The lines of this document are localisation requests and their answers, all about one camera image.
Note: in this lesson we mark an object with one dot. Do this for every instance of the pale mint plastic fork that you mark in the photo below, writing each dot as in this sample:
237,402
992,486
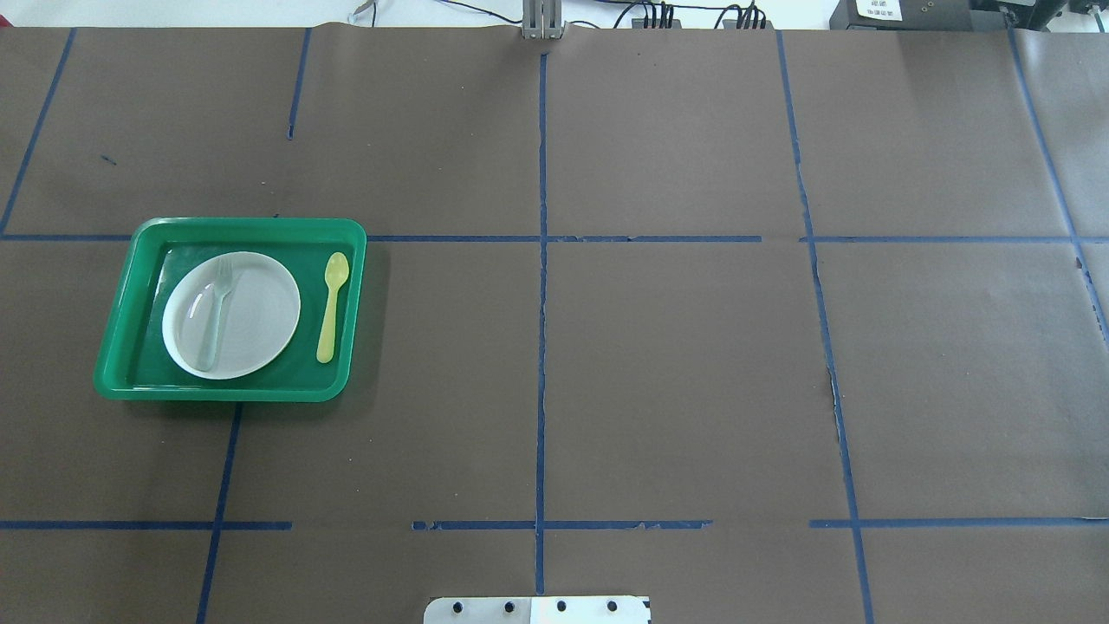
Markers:
221,288

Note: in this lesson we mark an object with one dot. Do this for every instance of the yellow plastic spoon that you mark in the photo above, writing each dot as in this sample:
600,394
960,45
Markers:
336,274

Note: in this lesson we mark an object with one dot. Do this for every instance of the white round plate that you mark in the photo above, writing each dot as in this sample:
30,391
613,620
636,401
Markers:
260,316

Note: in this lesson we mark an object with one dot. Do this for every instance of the green plastic tray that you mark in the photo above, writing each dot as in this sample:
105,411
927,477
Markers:
133,363

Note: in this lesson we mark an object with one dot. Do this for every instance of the dark grey control box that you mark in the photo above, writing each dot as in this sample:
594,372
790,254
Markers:
957,16

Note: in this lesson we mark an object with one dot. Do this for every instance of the grey aluminium frame post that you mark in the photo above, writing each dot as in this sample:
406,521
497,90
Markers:
542,20

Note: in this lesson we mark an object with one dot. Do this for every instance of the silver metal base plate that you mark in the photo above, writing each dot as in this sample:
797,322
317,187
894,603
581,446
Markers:
540,609

